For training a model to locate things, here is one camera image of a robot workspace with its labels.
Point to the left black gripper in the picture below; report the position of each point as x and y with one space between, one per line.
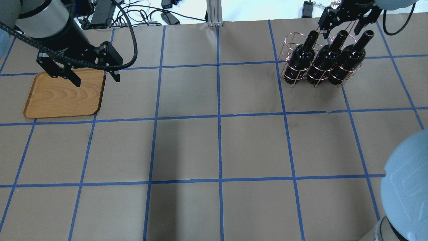
65 43

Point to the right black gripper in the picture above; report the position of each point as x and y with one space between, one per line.
355 6

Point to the dark wine bottle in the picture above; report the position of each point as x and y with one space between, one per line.
301 59
326 59
349 59

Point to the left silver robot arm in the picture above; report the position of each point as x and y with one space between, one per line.
49 26

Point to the wooden tray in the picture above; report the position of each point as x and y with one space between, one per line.
57 97

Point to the black power adapter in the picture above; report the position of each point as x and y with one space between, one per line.
307 9

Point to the copper wire bottle basket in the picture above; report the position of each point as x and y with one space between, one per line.
292 46

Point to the aluminium frame post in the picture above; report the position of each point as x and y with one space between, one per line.
214 13

